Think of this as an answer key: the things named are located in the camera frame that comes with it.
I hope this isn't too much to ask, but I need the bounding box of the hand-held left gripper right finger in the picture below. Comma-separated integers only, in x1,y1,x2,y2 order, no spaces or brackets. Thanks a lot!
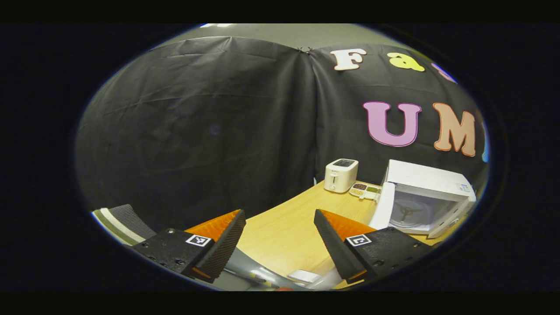
313,209,434,285

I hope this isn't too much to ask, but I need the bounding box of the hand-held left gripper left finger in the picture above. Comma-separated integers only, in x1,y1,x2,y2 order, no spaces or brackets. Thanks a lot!
131,209,247,284

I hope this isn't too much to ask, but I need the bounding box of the grey curved object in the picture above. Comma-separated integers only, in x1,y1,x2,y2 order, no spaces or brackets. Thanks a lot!
225,247,315,291

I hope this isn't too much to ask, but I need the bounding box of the black backdrop cloth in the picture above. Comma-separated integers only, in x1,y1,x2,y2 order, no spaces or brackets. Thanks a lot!
74,36,490,232

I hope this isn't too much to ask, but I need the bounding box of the white microwave oven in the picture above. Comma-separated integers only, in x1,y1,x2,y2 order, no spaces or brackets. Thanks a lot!
369,159,477,239

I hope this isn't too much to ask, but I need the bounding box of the clear compartment tray of seeds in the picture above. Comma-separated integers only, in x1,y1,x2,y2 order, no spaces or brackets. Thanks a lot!
349,182,382,201

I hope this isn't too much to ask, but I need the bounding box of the striped ribbed clothing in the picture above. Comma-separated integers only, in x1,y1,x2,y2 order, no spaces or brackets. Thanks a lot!
91,204,157,246

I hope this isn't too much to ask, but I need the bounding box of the white toaster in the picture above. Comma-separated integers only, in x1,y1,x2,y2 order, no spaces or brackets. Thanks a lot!
324,158,359,193

